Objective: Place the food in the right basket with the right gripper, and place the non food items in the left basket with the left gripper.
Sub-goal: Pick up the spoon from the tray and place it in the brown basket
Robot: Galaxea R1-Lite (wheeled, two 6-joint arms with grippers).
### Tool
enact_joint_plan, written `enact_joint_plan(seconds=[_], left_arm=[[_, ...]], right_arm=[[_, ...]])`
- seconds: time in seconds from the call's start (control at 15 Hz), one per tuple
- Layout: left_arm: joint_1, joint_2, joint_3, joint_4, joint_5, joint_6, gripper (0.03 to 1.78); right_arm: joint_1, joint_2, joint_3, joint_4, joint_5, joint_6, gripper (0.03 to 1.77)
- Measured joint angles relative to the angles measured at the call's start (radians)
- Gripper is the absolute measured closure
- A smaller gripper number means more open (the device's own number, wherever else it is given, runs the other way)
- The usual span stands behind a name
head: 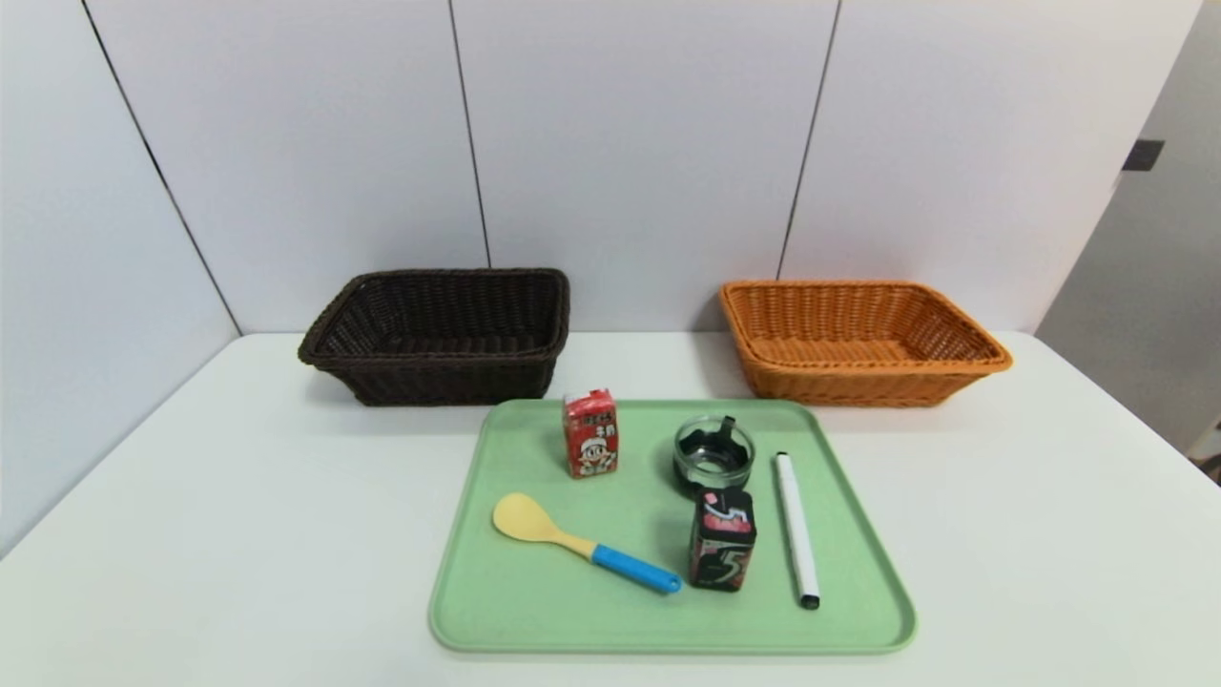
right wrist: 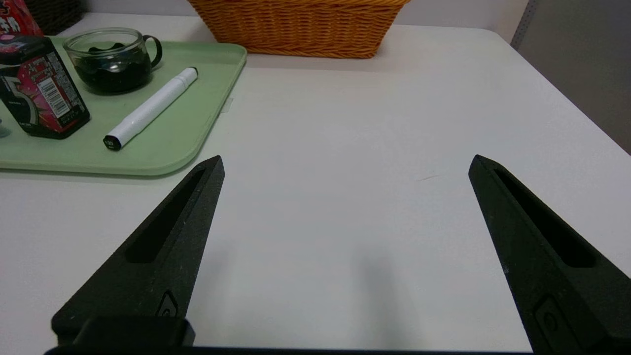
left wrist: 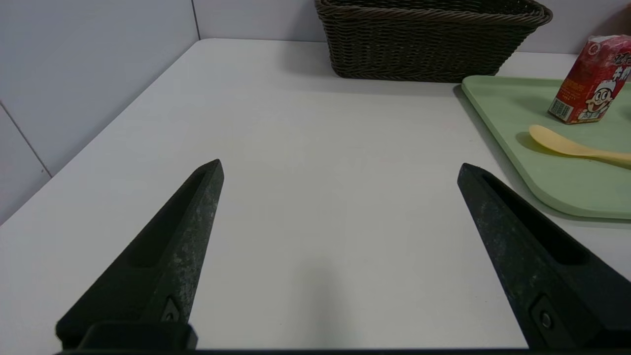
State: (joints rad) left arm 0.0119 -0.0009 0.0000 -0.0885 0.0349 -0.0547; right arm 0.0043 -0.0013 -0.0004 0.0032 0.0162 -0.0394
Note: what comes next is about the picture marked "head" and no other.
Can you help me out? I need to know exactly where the red milk carton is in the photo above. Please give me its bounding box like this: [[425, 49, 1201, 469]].
[[563, 388, 619, 479]]

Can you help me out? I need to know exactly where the yellow spoon with blue handle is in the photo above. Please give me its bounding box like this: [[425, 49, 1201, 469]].
[[492, 492, 683, 594]]

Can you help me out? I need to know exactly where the black gum box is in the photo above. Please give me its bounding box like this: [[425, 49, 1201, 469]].
[[689, 488, 757, 593]]

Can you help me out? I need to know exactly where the dark brown wicker basket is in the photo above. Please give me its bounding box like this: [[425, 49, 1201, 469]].
[[298, 268, 571, 407]]

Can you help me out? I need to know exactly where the orange wicker basket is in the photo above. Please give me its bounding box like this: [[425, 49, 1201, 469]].
[[719, 280, 1014, 408]]

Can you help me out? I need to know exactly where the glass cup with black holder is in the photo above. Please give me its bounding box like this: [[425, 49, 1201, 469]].
[[673, 415, 756, 499]]

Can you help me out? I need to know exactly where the white marker pen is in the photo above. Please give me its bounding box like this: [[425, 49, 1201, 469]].
[[774, 452, 821, 611]]

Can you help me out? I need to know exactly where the green plastic tray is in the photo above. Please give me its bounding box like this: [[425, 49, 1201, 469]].
[[428, 398, 919, 656]]

